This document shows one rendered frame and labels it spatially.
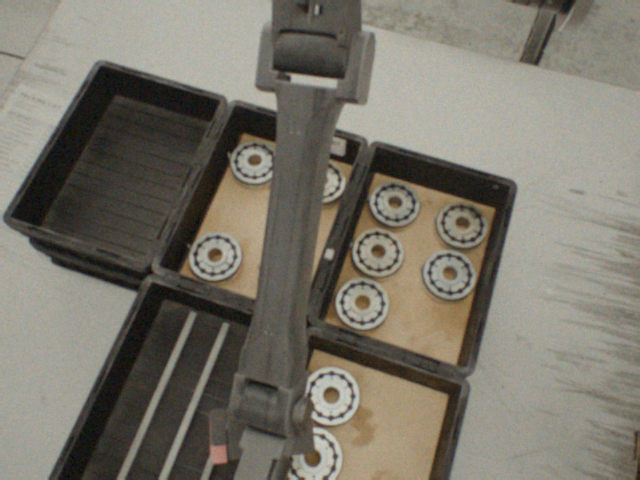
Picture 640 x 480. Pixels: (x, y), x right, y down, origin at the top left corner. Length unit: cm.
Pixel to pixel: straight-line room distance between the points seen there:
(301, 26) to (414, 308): 72
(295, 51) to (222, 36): 109
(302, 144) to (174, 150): 78
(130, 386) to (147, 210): 36
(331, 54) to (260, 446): 43
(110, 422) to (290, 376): 60
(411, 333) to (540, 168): 57
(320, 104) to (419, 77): 103
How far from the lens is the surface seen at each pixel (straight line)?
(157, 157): 135
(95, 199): 134
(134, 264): 114
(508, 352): 135
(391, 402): 114
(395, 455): 113
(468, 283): 119
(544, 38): 187
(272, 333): 63
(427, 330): 118
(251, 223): 124
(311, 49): 60
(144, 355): 119
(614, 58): 281
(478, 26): 273
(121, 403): 119
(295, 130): 60
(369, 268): 117
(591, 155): 160
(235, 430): 83
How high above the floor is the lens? 195
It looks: 67 degrees down
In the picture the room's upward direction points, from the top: 2 degrees clockwise
